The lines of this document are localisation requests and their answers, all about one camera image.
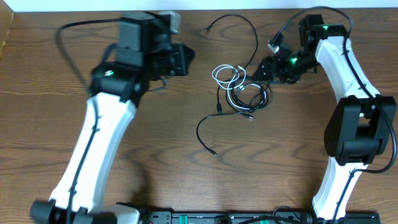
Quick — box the white usb cable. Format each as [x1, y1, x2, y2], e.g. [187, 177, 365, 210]
[211, 64, 265, 111]

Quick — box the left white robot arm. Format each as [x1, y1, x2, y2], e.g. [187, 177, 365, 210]
[30, 11, 195, 223]

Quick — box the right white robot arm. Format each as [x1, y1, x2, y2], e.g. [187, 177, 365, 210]
[253, 14, 397, 223]

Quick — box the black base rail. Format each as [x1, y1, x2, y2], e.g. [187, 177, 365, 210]
[118, 210, 382, 224]

